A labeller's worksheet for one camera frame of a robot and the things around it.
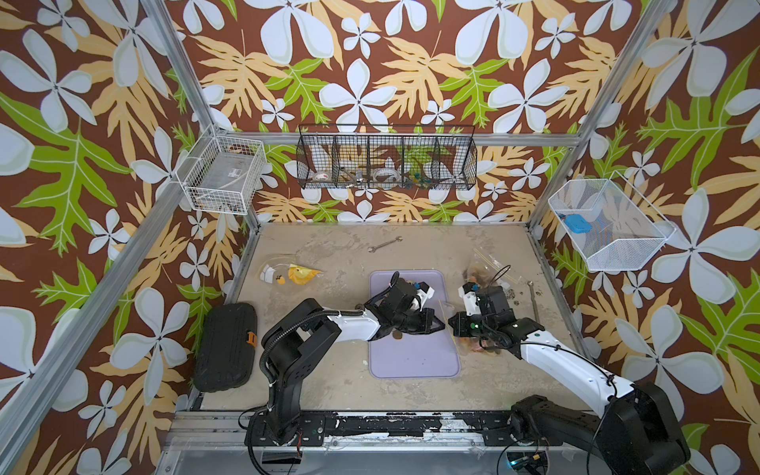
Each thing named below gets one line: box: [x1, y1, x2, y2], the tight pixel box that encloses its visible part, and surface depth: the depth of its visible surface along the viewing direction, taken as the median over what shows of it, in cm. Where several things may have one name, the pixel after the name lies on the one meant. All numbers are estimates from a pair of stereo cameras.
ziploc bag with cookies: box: [259, 263, 324, 286], surface depth 98 cm
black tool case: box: [193, 302, 259, 392], surface depth 84 cm
